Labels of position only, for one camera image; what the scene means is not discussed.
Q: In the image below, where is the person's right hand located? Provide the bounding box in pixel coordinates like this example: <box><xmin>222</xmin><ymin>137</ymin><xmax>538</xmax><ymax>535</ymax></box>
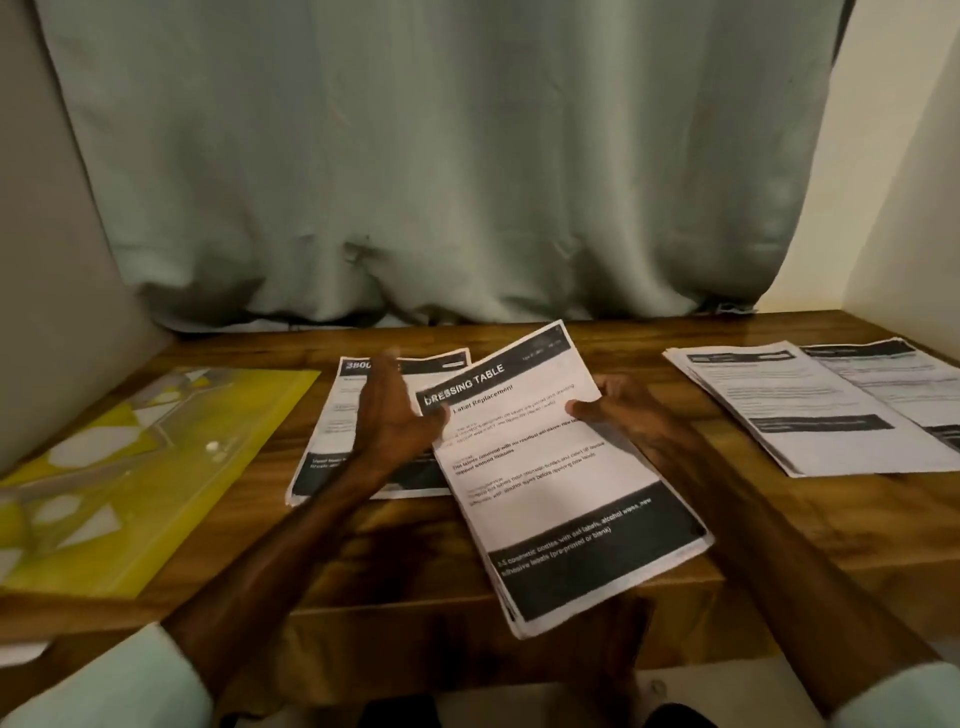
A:
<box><xmin>565</xmin><ymin>373</ymin><xmax>707</xmax><ymax>474</ymax></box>

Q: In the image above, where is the person's left hand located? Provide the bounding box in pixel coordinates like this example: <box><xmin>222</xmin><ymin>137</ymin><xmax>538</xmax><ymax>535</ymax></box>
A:
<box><xmin>348</xmin><ymin>349</ymin><xmax>450</xmax><ymax>489</ymax></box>

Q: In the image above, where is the wash baby bottle paper stack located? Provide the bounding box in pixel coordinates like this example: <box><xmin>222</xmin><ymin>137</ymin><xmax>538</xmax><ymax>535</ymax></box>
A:
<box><xmin>285</xmin><ymin>348</ymin><xmax>474</xmax><ymax>509</ymax></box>

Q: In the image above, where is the yellow patterned folder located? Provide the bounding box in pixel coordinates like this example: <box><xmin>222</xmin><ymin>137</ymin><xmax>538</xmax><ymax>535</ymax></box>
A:
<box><xmin>0</xmin><ymin>364</ymin><xmax>321</xmax><ymax>602</ymax></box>

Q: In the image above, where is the person's right forearm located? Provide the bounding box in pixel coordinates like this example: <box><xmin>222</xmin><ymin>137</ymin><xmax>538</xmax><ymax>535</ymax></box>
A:
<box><xmin>660</xmin><ymin>442</ymin><xmax>960</xmax><ymax>728</ymax></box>

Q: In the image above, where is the person's left forearm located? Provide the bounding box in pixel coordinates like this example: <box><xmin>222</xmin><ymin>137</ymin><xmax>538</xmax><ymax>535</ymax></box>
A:
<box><xmin>0</xmin><ymin>465</ymin><xmax>392</xmax><ymax>728</ymax></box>

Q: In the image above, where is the person's left leg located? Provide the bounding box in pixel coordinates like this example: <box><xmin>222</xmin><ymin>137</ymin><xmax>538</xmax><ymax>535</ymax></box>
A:
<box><xmin>360</xmin><ymin>694</ymin><xmax>446</xmax><ymax>728</ymax></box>

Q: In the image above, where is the pale green curtain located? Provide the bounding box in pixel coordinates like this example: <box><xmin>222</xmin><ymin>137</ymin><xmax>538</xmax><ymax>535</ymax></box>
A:
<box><xmin>33</xmin><ymin>0</ymin><xmax>857</xmax><ymax>332</ymax></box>

